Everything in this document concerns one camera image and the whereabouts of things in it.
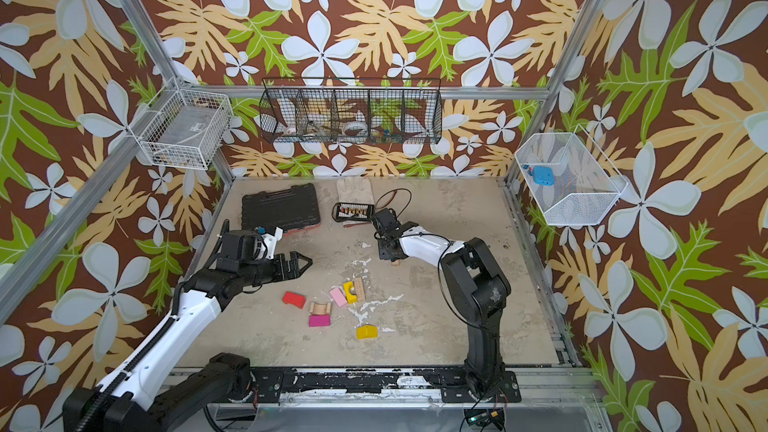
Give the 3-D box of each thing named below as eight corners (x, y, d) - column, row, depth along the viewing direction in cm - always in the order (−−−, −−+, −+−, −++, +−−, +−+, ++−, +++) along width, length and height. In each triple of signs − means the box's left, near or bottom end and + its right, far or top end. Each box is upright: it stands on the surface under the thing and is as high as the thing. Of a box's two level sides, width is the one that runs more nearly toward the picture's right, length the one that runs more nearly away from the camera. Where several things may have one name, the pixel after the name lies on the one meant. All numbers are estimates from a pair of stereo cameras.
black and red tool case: (238, 232, 106) (232, 223, 101) (253, 193, 117) (248, 184, 113) (317, 233, 106) (314, 224, 101) (324, 194, 118) (322, 184, 113)
